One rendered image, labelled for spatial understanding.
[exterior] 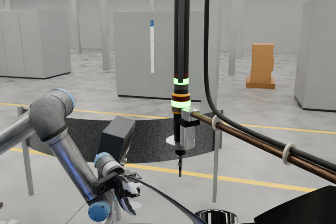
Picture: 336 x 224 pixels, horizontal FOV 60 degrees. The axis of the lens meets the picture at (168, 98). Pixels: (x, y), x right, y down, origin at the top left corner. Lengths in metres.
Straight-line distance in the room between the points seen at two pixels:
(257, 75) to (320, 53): 2.53
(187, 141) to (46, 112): 0.55
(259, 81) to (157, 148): 6.39
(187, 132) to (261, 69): 8.00
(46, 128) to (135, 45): 6.07
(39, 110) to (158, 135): 1.63
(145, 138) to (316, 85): 4.74
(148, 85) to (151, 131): 4.55
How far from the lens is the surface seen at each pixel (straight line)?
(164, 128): 2.55
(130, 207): 1.02
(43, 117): 1.05
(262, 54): 8.58
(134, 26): 7.01
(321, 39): 6.57
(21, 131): 1.24
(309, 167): 0.44
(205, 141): 2.79
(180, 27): 0.63
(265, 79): 8.68
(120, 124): 1.50
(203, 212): 0.82
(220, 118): 0.56
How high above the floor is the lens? 1.73
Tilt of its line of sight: 14 degrees down
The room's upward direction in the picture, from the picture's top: straight up
